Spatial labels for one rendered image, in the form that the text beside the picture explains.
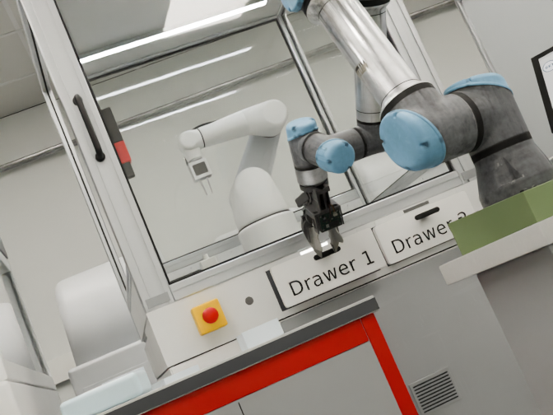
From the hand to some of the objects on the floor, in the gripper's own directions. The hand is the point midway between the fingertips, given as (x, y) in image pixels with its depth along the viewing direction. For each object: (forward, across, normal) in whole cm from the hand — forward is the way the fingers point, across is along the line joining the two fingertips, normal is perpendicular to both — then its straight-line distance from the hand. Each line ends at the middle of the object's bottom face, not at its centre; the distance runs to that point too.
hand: (326, 249), depth 206 cm
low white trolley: (+63, -41, -69) cm, 102 cm away
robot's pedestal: (+40, +21, -102) cm, 112 cm away
